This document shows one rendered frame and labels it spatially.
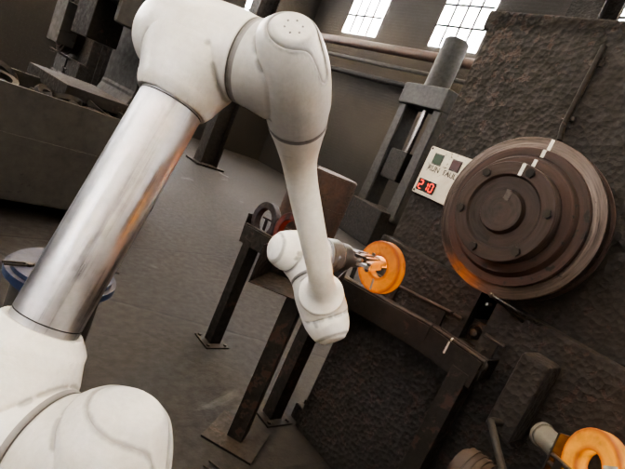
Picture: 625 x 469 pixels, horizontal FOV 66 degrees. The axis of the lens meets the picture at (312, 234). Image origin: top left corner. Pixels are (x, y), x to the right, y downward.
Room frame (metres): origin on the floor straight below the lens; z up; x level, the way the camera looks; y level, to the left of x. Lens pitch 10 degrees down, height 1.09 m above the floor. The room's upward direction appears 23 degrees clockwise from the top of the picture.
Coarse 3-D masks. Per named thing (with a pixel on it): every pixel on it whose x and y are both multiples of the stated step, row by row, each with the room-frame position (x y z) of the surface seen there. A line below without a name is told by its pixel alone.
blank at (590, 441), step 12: (576, 432) 1.01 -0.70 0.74; (588, 432) 0.98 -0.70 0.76; (600, 432) 0.96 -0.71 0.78; (576, 444) 0.99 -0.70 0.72; (588, 444) 0.96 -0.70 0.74; (600, 444) 0.94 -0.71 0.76; (612, 444) 0.92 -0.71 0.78; (564, 456) 1.00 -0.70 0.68; (576, 456) 0.97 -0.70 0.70; (588, 456) 0.97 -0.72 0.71; (600, 456) 0.93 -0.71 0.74; (612, 456) 0.91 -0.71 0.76; (624, 456) 0.90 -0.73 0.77; (576, 468) 0.96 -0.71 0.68; (612, 468) 0.89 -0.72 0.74; (624, 468) 0.88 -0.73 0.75
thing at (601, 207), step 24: (504, 144) 1.50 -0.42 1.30; (528, 144) 1.45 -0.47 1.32; (600, 192) 1.28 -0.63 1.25; (600, 216) 1.26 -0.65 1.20; (600, 240) 1.24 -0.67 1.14; (456, 264) 1.48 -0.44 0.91; (576, 264) 1.26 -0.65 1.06; (480, 288) 1.40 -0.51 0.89; (504, 288) 1.36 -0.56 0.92; (528, 288) 1.31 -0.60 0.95; (552, 288) 1.27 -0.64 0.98
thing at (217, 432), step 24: (264, 264) 1.62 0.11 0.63; (288, 288) 1.59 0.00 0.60; (288, 312) 1.57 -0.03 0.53; (288, 336) 1.58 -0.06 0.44; (264, 360) 1.57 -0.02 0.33; (264, 384) 1.56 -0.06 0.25; (240, 408) 1.57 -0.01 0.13; (216, 432) 1.56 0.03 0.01; (240, 432) 1.57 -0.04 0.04; (240, 456) 1.49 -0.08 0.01
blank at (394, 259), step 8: (368, 248) 1.44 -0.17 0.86; (376, 248) 1.42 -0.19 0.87; (384, 248) 1.40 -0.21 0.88; (392, 248) 1.38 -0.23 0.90; (384, 256) 1.39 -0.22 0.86; (392, 256) 1.37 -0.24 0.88; (400, 256) 1.37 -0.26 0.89; (392, 264) 1.36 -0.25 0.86; (400, 264) 1.35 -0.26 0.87; (360, 272) 1.44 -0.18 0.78; (368, 272) 1.42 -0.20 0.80; (392, 272) 1.36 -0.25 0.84; (400, 272) 1.35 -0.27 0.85; (368, 280) 1.41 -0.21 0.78; (376, 280) 1.39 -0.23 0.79; (384, 280) 1.37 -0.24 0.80; (392, 280) 1.35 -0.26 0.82; (400, 280) 1.36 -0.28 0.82; (368, 288) 1.40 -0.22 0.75; (376, 288) 1.38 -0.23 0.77; (384, 288) 1.36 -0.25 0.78; (392, 288) 1.36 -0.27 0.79
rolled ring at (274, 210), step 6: (264, 204) 2.23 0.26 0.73; (270, 204) 2.20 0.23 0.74; (258, 210) 2.24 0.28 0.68; (264, 210) 2.25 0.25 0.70; (270, 210) 2.18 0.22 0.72; (276, 210) 2.17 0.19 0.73; (252, 216) 2.26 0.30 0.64; (258, 216) 2.25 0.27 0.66; (276, 216) 2.15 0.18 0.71; (252, 222) 2.25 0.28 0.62; (258, 222) 2.25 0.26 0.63; (270, 228) 2.15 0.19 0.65; (270, 234) 2.14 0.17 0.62
